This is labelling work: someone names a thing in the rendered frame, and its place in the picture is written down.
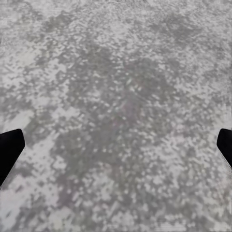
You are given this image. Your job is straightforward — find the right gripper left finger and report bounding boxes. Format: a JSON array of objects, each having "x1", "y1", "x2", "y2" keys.
[{"x1": 0, "y1": 129, "x2": 25, "y2": 186}]

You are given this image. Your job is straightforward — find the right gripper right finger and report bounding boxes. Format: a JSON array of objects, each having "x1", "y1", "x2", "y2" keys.
[{"x1": 217, "y1": 128, "x2": 232, "y2": 167}]

